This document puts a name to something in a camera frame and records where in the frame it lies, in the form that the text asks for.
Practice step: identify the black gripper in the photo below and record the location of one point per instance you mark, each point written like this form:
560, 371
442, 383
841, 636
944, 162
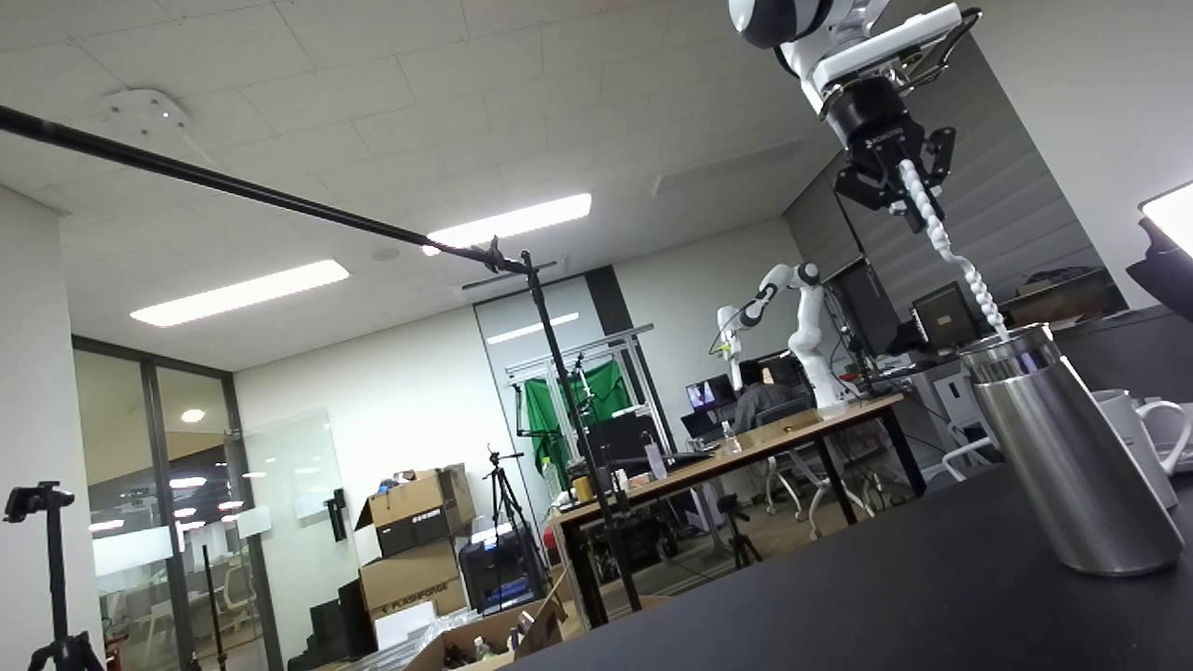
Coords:
877, 130

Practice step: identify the white spiral stirring stick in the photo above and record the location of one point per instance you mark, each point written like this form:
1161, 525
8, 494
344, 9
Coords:
954, 246

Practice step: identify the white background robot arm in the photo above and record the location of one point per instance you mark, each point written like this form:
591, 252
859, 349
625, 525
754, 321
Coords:
816, 349

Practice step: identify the silver metal flask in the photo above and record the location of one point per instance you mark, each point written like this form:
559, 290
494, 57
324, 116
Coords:
1074, 459

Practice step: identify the black monitor on counter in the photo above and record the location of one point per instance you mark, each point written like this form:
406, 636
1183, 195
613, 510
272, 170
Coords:
944, 318

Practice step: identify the bright white panel light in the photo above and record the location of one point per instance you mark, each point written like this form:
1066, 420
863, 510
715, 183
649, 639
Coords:
1174, 216

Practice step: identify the seated person in grey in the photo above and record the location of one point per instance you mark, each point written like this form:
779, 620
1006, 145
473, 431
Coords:
753, 408

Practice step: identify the black light housing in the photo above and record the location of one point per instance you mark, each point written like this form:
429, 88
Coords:
1161, 285

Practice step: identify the lit computer monitor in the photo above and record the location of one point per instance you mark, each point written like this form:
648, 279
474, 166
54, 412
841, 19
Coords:
703, 397

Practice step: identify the wooden table with black legs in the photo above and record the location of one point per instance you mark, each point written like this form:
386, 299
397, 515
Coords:
748, 449

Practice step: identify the white ceramic mug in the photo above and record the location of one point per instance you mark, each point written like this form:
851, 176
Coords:
1151, 422

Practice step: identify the green cloth backdrop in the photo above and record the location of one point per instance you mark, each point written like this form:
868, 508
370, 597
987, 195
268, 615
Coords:
606, 393

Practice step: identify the black monitor on table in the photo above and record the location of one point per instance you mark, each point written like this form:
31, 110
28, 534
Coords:
622, 441

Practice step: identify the rectangular ceiling light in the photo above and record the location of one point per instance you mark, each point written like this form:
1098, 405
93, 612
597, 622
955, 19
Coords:
508, 219
241, 290

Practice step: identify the black tripod under table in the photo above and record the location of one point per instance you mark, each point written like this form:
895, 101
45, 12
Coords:
738, 534

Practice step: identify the black upright stand pole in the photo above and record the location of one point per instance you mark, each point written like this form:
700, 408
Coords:
574, 397

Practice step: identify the black tripod beside boxes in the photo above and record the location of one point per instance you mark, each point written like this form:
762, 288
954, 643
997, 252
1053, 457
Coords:
504, 495

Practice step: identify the stacked cardboard box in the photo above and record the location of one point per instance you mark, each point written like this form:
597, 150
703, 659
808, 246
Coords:
413, 579
416, 504

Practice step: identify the open cardboard box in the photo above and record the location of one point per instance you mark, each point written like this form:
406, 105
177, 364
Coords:
487, 636

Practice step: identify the black boom pole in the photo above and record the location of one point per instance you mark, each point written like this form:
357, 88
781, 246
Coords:
248, 188

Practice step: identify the black device on glass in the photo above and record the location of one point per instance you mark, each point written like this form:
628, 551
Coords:
337, 510

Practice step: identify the round ceiling smoke detector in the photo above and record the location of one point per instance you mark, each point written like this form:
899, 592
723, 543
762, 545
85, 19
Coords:
145, 110

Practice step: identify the black tripod with camera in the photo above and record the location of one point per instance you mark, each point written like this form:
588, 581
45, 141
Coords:
49, 572

